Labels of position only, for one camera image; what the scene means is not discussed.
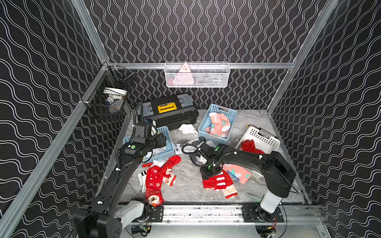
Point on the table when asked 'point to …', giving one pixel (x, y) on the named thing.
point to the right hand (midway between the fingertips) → (206, 175)
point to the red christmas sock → (248, 145)
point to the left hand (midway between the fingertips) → (162, 135)
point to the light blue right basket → (204, 129)
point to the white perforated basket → (264, 140)
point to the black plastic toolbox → (172, 112)
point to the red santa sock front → (156, 176)
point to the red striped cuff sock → (222, 181)
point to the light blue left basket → (161, 153)
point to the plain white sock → (187, 129)
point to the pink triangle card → (184, 77)
